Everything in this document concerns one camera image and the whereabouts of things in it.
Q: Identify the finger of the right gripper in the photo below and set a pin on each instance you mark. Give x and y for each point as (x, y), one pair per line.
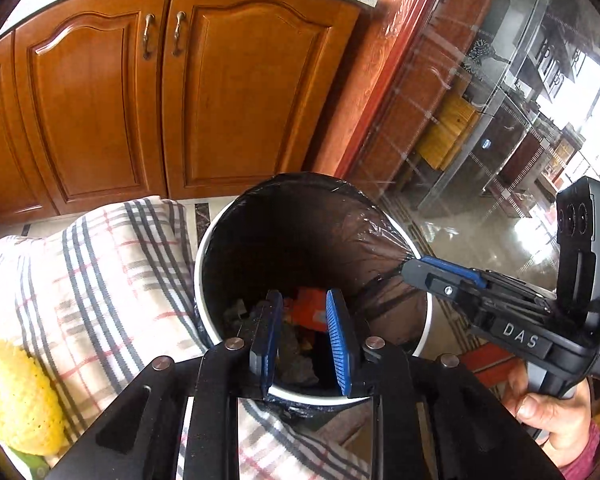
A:
(471, 275)

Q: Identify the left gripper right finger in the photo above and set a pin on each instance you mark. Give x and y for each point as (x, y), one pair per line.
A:
(431, 419)

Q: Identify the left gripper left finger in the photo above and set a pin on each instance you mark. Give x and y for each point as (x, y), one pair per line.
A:
(180, 419)

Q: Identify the yellow foam fruit net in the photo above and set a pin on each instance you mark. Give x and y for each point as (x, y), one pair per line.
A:
(31, 420)

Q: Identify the red snack wrapper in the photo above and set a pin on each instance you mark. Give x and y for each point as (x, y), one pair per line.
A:
(307, 309)

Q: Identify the white trash bin black liner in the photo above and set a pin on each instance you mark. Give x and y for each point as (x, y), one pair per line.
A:
(299, 231)

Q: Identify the person's right hand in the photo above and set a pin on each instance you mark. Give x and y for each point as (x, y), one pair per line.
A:
(573, 436)

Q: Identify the plaid tablecloth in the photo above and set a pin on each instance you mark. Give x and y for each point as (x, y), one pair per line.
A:
(96, 302)

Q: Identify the glass sliding door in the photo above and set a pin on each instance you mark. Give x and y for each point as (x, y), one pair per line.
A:
(494, 110)

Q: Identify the lower wooden cabinets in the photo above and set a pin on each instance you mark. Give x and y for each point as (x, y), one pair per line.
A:
(108, 100)

